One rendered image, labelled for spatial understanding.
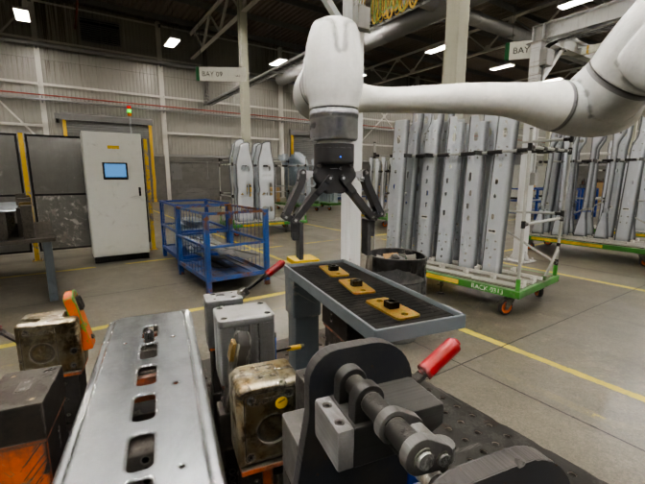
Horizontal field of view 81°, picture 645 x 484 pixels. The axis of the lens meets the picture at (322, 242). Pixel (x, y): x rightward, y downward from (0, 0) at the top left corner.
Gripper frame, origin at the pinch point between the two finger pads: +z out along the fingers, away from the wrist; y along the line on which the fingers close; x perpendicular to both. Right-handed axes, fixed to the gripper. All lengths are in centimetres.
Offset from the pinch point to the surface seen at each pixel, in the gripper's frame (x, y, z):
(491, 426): -5, -46, 51
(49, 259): -397, 189, 73
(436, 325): 29.6, -3.7, 4.3
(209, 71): -1200, -3, -328
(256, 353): 6.9, 16.3, 15.9
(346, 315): 22.8, 5.9, 4.3
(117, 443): 18.5, 36.0, 20.1
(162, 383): 4.6, 31.9, 20.1
